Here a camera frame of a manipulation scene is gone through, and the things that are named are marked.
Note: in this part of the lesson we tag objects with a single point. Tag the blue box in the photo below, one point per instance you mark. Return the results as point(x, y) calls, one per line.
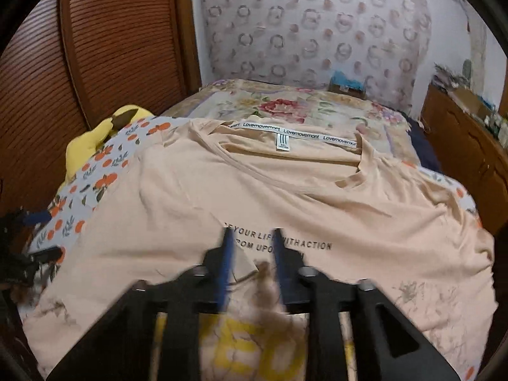
point(345, 83)

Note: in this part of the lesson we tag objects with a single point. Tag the pale lace curtain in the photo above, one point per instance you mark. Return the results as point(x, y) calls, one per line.
point(476, 47)

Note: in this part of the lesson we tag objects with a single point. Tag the floral quilt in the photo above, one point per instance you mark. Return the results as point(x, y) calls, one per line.
point(278, 107)

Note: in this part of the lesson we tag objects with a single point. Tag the cardboard box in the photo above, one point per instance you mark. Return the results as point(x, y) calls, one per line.
point(470, 101)

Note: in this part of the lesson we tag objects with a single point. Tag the pile of patterned cloths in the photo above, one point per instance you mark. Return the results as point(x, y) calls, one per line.
point(450, 75)

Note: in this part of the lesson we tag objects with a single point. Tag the navy cloth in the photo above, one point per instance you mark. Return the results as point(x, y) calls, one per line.
point(422, 143)

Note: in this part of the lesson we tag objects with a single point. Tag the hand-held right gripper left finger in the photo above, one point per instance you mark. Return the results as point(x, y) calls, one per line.
point(228, 270)

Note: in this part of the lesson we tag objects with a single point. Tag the circle patterned curtain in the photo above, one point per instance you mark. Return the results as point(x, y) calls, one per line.
point(297, 27)

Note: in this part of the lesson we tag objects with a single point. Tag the wooden louvred wardrobe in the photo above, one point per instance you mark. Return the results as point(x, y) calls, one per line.
point(119, 47)

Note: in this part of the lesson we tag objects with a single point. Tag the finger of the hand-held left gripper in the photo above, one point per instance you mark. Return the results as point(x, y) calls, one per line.
point(49, 254)
point(35, 217)

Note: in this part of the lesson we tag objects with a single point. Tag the orange fruit print bedsheet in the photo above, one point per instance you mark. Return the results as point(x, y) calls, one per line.
point(99, 174)

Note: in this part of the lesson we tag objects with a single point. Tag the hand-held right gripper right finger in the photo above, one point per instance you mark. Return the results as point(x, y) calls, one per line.
point(281, 270)

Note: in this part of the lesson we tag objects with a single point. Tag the yellow cloth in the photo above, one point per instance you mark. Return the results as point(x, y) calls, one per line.
point(79, 151)

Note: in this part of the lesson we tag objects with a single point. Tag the wooden cabinet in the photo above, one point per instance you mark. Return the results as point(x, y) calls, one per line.
point(468, 154)

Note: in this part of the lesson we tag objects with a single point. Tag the peach printed t-shirt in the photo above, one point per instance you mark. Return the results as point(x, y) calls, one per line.
point(238, 182)

